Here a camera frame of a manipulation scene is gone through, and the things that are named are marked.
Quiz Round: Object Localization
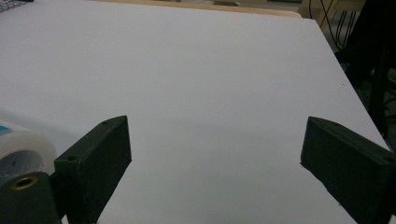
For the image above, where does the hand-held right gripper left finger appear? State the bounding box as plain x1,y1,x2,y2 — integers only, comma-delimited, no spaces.
53,115,133,224

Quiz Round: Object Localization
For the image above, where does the wooden board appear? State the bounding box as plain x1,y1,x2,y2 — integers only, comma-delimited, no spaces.
88,0,303,19

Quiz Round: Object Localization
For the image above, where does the black mesh object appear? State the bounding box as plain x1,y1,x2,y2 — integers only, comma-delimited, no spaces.
0,0,35,13

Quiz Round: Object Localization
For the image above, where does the black cable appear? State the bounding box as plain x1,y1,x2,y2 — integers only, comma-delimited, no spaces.
307,0,358,50

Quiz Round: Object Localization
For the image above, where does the white tape roll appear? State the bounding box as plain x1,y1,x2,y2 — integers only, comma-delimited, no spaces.
0,119,59,185

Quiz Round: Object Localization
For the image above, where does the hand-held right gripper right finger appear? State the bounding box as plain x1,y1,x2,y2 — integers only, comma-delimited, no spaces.
300,116,396,224

